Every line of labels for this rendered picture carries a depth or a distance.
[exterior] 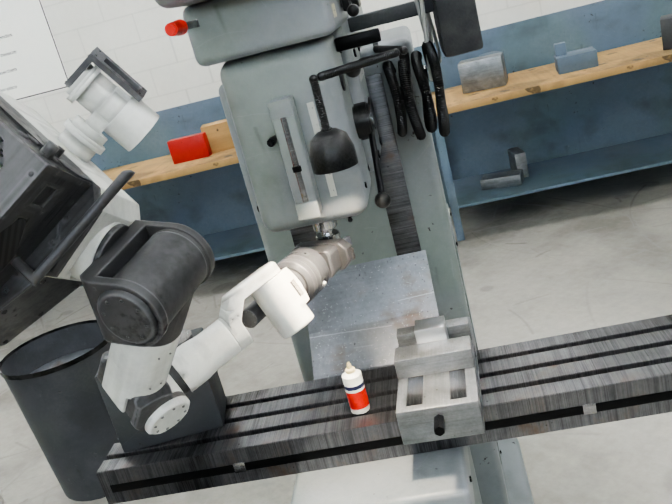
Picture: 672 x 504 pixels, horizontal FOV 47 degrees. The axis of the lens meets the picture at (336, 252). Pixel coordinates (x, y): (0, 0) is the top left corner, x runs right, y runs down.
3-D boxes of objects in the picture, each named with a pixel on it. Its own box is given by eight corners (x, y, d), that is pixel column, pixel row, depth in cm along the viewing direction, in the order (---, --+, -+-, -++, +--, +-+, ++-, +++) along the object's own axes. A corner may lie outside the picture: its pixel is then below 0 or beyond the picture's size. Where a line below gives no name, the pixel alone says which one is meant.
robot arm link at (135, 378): (123, 455, 115) (148, 366, 101) (77, 392, 120) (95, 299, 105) (186, 421, 123) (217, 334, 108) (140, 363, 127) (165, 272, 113)
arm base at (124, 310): (157, 370, 97) (162, 306, 89) (68, 332, 98) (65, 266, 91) (212, 297, 108) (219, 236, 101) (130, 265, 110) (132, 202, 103)
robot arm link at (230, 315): (276, 257, 127) (211, 307, 123) (308, 301, 128) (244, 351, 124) (268, 261, 134) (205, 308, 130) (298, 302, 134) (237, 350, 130)
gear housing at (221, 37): (338, 33, 124) (322, -31, 121) (195, 69, 127) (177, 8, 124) (351, 21, 155) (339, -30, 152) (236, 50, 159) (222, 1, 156)
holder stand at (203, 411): (224, 427, 163) (196, 343, 157) (123, 454, 163) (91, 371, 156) (227, 399, 174) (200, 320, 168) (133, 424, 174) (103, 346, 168)
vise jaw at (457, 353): (475, 367, 146) (471, 348, 145) (397, 379, 149) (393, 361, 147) (473, 352, 151) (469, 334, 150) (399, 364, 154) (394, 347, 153)
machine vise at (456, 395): (486, 434, 137) (474, 380, 133) (403, 446, 140) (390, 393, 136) (475, 344, 169) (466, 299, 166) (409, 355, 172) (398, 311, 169)
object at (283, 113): (321, 216, 134) (289, 97, 127) (299, 221, 134) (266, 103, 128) (323, 209, 138) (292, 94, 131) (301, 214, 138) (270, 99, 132)
